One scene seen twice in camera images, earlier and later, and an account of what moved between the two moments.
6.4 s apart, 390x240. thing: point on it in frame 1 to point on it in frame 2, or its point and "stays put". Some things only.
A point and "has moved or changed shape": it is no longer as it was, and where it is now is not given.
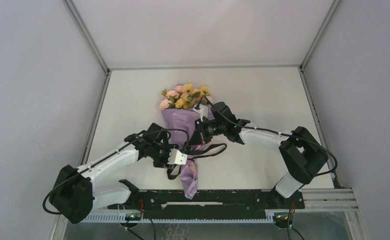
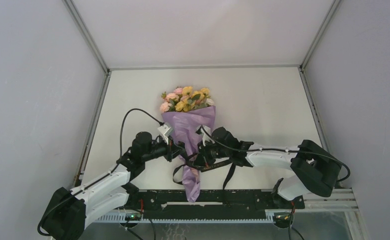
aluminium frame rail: [154, 67] stays put
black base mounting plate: [231, 200] stays put
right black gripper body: [207, 130] to [211, 152]
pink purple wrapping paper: [182, 122] stays put
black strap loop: [169, 171] has moved or changed shape
